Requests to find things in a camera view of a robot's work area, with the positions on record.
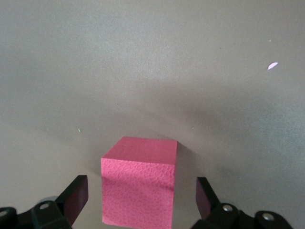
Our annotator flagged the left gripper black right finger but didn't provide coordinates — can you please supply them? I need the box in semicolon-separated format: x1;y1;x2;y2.
193;177;241;229

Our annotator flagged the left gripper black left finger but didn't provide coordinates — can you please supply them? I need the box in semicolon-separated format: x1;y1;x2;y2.
30;175;89;229

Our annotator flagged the brown paper table cover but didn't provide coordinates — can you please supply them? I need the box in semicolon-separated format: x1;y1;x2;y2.
0;0;305;229

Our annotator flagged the magenta foam cube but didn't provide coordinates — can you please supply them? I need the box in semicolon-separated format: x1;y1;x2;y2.
101;136;178;229

